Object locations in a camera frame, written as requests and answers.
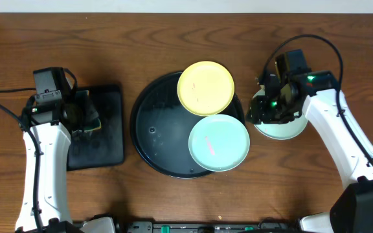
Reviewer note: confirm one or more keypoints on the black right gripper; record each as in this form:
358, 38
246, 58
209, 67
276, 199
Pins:
256, 109

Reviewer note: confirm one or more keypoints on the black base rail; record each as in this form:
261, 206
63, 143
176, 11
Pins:
149, 227

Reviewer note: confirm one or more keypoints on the yellow plate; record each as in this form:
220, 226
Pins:
205, 88

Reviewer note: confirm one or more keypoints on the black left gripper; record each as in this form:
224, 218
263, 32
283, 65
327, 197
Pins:
85, 117

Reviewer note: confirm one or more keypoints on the mint green plate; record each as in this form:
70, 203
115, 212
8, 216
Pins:
219, 143
285, 131

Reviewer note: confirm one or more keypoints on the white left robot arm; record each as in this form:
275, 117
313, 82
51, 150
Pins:
44, 206

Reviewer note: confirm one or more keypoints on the black rectangular tray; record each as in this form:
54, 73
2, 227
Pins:
105, 146

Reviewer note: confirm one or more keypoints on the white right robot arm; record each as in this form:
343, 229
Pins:
317, 97

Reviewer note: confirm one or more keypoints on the black round tray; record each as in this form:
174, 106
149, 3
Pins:
160, 128

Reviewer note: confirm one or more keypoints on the green scouring sponge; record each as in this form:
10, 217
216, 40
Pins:
90, 118

